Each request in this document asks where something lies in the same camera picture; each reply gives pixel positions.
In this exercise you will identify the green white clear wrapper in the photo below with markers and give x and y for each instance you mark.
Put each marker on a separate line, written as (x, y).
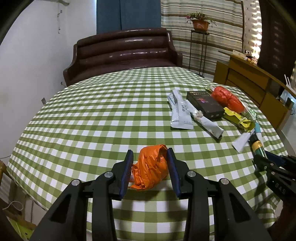
(250, 114)

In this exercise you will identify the blue curtain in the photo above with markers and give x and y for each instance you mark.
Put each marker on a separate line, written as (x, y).
(116, 15)

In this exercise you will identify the patterned white sheer curtain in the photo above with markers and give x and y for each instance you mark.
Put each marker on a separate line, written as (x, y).
(252, 31)

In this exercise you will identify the green checkered tablecloth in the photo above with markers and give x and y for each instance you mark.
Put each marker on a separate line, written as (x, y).
(84, 129)

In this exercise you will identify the brown wooden sideboard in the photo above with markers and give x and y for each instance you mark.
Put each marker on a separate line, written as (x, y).
(267, 92)

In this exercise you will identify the potted plant orange pot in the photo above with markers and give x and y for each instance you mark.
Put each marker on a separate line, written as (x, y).
(200, 21)

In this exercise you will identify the dark brown leather sofa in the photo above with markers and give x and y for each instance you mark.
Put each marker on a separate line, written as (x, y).
(122, 50)

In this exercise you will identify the red crumpled plastic bag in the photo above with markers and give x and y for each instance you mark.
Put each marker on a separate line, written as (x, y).
(227, 99)

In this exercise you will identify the white long stick wrapper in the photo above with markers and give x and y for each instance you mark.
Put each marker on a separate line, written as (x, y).
(207, 124)

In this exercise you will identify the black rectangular box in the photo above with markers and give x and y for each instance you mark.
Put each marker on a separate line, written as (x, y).
(202, 101)

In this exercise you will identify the yellow snack wrapper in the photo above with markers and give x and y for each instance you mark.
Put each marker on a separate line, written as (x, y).
(238, 120)

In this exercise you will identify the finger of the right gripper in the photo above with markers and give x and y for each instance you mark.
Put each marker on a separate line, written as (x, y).
(263, 164)
(278, 160)

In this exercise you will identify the white pouch wrapper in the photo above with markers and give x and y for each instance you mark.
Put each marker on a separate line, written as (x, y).
(180, 115)

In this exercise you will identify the orange plastic bag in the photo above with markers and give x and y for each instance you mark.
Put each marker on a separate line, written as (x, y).
(150, 168)

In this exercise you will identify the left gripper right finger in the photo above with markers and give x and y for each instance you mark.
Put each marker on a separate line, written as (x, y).
(177, 171)

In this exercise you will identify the white wifi router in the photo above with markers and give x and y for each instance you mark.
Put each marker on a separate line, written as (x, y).
(288, 85)

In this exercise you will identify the mickey mouse plush toy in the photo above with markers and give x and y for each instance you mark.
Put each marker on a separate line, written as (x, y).
(249, 58)

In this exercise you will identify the dark purple curtain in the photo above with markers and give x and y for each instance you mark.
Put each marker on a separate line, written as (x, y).
(277, 54)

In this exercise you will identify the green yellow small bottle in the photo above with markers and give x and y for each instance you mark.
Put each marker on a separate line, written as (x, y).
(257, 146)

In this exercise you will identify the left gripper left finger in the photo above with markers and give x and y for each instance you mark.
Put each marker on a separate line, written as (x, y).
(122, 172)

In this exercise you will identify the striped beige curtain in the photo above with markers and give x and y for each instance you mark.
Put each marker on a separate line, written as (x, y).
(202, 51)

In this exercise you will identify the white box on sideboard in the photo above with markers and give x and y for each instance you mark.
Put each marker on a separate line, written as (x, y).
(238, 54)

